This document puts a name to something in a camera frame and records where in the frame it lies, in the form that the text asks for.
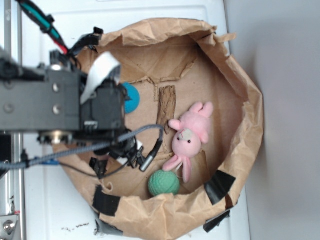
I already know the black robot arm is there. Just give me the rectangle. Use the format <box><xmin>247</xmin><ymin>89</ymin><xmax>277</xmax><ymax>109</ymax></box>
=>
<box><xmin>0</xmin><ymin>50</ymin><xmax>141</xmax><ymax>164</ymax></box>

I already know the red black wire bundle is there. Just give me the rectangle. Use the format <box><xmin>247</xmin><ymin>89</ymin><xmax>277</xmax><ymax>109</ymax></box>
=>
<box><xmin>15</xmin><ymin>0</ymin><xmax>105</xmax><ymax>73</ymax></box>

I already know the blue textured ball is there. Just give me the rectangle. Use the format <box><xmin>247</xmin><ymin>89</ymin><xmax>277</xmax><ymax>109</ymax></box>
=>
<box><xmin>122</xmin><ymin>82</ymin><xmax>141</xmax><ymax>114</ymax></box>

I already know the green textured ball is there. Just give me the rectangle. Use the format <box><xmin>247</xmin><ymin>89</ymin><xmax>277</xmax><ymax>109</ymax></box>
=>
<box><xmin>148</xmin><ymin>170</ymin><xmax>180</xmax><ymax>197</ymax></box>

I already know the grey braided cable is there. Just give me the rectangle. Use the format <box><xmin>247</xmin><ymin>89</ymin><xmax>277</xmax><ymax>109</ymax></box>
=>
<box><xmin>0</xmin><ymin>124</ymin><xmax>166</xmax><ymax>173</ymax></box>

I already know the aluminium frame rail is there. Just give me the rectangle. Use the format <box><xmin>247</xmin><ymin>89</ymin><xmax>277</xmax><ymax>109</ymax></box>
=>
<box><xmin>0</xmin><ymin>0</ymin><xmax>27</xmax><ymax>240</ymax></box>

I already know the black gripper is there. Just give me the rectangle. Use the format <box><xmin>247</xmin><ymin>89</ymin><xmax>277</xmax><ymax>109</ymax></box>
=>
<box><xmin>80</xmin><ymin>80</ymin><xmax>139</xmax><ymax>168</ymax></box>

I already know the brown paper bag bin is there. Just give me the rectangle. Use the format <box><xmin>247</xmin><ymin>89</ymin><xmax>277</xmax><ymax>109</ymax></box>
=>
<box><xmin>61</xmin><ymin>18</ymin><xmax>264</xmax><ymax>240</ymax></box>

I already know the brown wood chip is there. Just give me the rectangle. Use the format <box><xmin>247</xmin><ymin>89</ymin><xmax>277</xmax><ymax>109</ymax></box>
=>
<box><xmin>156</xmin><ymin>85</ymin><xmax>177</xmax><ymax>135</ymax></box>

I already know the pink plush bunny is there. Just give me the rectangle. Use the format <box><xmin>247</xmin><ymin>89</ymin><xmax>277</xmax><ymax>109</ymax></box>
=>
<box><xmin>162</xmin><ymin>101</ymin><xmax>214</xmax><ymax>183</ymax></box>

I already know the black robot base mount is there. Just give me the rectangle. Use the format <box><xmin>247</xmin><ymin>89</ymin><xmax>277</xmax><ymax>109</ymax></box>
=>
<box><xmin>0</xmin><ymin>134</ymin><xmax>13</xmax><ymax>164</ymax></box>

